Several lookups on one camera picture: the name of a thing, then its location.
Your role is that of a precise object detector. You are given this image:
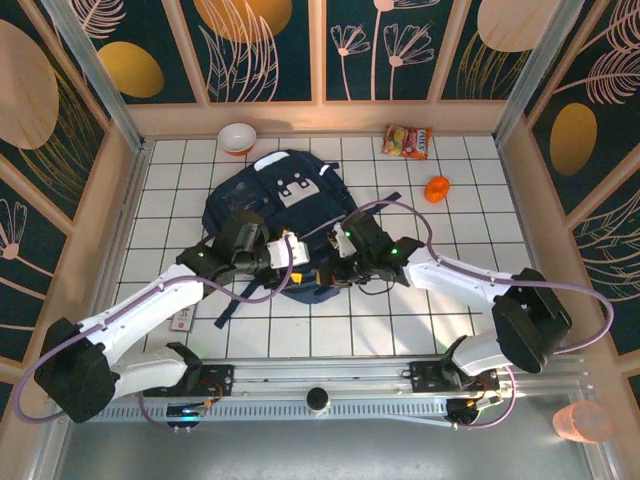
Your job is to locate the navy blue backpack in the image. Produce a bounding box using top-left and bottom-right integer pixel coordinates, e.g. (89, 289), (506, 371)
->
(202, 148), (403, 330)

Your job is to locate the orange fruit candy bag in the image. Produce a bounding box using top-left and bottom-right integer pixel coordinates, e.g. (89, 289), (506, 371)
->
(382, 123), (434, 161)

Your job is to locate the white orange bowl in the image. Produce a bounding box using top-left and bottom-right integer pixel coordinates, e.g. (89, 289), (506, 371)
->
(217, 122), (258, 157)

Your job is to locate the white red card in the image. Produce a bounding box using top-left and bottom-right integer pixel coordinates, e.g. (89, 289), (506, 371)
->
(169, 305), (199, 334)

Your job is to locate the black round knob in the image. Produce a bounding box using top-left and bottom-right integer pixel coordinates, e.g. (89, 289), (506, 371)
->
(305, 386), (330, 415)

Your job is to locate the black controller board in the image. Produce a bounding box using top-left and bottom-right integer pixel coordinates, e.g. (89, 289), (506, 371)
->
(446, 397), (501, 429)
(166, 403), (207, 429)

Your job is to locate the pink translucent cup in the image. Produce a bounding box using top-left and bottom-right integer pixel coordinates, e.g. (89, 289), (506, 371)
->
(552, 399), (615, 444)

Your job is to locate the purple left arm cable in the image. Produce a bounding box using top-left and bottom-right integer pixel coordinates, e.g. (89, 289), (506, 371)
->
(12, 234), (297, 432)

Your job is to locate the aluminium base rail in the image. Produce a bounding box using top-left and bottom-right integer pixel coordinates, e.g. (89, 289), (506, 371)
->
(142, 354), (596, 401)

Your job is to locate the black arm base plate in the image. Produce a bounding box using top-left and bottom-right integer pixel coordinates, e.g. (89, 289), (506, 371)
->
(409, 360), (501, 399)
(143, 363), (236, 400)

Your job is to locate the slotted metal cable duct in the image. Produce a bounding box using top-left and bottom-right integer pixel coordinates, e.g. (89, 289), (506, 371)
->
(69, 401), (451, 422)

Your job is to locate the aluminium frame post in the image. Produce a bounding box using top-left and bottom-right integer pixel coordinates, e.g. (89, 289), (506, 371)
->
(39, 0), (151, 154)
(492, 0), (586, 146)

